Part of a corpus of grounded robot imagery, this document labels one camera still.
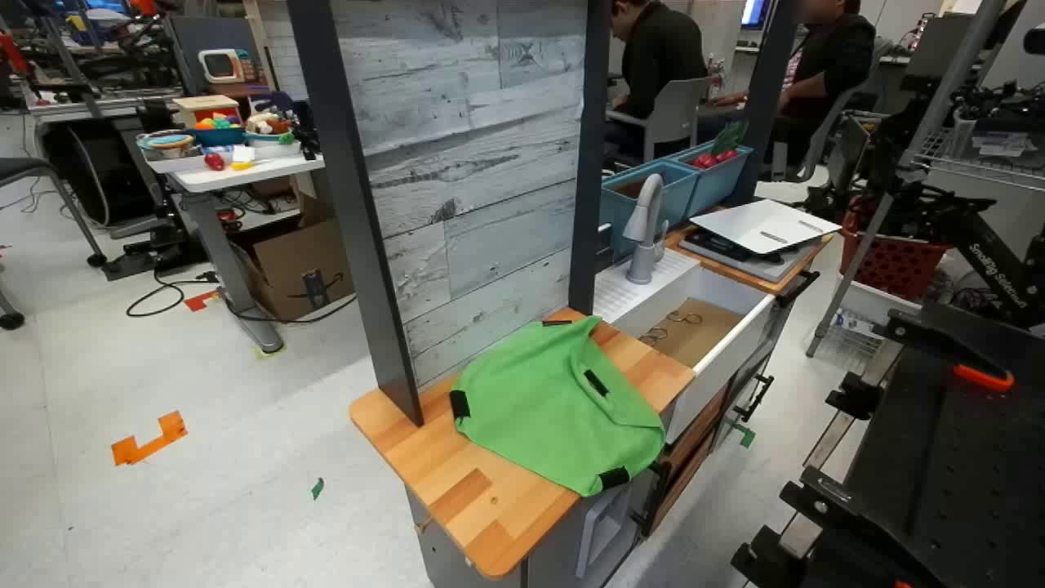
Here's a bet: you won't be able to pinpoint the green cloth with black tabs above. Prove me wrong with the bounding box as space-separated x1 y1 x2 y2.
448 315 670 499

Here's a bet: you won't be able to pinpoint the grey wood plank back panel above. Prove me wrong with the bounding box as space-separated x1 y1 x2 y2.
259 0 591 392

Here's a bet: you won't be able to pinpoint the large blue plastic bin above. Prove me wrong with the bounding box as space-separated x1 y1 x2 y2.
597 159 701 266

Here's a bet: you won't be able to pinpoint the open wooden drawer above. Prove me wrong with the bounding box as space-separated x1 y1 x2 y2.
591 244 783 444

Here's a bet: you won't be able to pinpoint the wooden kitchen countertop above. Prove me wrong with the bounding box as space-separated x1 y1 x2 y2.
349 308 700 582

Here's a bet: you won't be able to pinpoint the small blue plastic bin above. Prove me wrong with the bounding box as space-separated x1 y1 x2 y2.
684 143 758 216

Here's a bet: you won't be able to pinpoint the brown cardboard box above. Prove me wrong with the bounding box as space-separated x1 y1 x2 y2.
232 216 359 326

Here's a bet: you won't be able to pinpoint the red items in bin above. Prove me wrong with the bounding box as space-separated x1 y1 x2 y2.
694 148 743 173

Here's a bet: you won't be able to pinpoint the white chair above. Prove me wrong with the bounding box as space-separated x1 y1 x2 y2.
607 71 714 168

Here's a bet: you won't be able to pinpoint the wooden stove counter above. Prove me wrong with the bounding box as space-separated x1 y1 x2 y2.
664 221 832 296

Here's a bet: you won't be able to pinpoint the grey toy kitchen cabinet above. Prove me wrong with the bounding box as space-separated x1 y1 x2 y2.
405 273 819 588

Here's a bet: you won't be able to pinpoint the seated person in black shirt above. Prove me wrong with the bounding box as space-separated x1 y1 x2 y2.
600 0 713 163

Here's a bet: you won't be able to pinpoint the white table with grey leg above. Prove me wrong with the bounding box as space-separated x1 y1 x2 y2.
143 137 330 361

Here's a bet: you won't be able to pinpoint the small orange floor tape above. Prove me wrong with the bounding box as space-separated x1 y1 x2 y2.
183 284 229 317

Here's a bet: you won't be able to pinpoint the colourful toy bowl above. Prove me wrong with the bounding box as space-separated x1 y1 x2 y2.
191 112 248 151

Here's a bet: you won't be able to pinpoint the grey metal stand pole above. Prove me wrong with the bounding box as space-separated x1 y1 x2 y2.
805 0 1012 363

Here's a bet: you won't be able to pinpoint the wooden toy box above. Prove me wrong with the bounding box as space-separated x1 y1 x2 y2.
169 92 245 131

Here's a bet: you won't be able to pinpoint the red plastic basket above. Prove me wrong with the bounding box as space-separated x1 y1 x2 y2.
835 204 949 303

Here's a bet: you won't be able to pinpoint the white toy monitor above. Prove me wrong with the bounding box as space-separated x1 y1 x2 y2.
197 47 259 87

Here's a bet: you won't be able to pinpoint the seated person in dark jacket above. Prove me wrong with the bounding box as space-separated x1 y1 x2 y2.
775 0 883 173

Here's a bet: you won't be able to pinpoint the black perforated equipment cart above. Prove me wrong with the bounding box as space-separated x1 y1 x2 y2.
730 296 1045 588

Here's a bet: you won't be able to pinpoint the thin black upright post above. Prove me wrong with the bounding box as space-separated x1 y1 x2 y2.
564 0 615 319

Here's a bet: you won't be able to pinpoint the wide black slanted post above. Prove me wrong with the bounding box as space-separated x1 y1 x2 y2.
285 0 429 429

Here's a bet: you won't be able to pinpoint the black cabinet handle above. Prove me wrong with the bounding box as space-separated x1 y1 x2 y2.
730 370 782 429

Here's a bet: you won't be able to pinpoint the black post beside blue bins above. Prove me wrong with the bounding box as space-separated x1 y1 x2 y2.
730 0 807 207

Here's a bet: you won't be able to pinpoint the black floor cable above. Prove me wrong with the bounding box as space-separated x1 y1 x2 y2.
122 272 223 324

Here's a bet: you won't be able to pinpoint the orange floor tape bracket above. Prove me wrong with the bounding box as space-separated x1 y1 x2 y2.
109 410 194 471

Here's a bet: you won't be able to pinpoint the black robot stand frame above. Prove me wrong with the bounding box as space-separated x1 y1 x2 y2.
807 71 1045 333

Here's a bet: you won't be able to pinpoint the orange handle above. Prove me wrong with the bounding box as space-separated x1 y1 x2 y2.
948 361 1019 400

